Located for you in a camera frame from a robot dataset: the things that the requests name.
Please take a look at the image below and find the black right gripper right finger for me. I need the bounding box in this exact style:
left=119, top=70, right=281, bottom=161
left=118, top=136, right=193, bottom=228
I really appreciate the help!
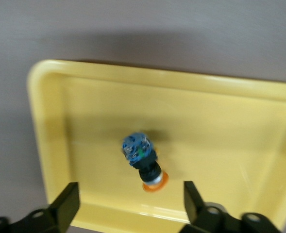
left=180, top=181, right=279, bottom=233

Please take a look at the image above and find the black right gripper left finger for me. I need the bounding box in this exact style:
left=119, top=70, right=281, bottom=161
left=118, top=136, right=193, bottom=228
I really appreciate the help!
left=0, top=182, right=81, bottom=233

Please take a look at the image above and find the yellow push button blue base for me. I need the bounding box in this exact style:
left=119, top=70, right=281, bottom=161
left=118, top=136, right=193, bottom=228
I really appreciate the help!
left=120, top=132, right=169, bottom=193

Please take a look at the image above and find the yellow plastic tray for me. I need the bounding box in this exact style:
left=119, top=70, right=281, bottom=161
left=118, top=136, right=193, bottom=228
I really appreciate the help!
left=27, top=59, right=286, bottom=231

